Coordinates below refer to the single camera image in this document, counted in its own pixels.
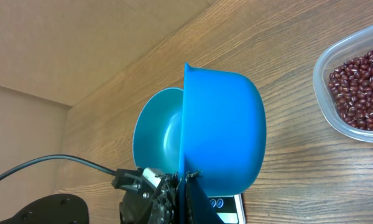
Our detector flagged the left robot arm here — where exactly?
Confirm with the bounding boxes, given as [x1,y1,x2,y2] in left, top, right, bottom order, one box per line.
[0,168,162,224]

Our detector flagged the blue plastic measuring scoop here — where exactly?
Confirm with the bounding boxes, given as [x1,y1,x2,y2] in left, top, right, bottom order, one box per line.
[180,64,267,217]

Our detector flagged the red adzuki beans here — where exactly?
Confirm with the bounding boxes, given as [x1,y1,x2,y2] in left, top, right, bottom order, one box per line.
[328,50,373,131]

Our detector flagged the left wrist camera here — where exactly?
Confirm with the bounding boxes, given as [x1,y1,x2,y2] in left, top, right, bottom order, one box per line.
[142,167,164,189]

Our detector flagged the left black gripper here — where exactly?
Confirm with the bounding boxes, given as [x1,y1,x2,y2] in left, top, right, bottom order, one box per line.
[112,168,156,224]

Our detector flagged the blue metal bowl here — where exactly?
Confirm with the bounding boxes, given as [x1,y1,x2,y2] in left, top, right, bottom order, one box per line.
[132,88,183,173]

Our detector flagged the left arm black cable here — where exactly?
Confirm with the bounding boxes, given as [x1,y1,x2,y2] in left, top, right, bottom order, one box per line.
[0,154,117,189]

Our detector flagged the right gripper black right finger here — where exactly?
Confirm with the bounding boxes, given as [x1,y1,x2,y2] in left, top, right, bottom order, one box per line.
[185,170,224,224]

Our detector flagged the white digital kitchen scale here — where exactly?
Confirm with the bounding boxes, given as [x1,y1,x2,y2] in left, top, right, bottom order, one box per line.
[209,194,246,224]

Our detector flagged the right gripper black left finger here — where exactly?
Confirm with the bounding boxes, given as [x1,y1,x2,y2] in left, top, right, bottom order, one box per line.
[148,172,179,224]

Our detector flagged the clear plastic container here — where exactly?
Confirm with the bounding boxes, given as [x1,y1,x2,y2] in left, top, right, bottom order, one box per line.
[313,25,373,143]

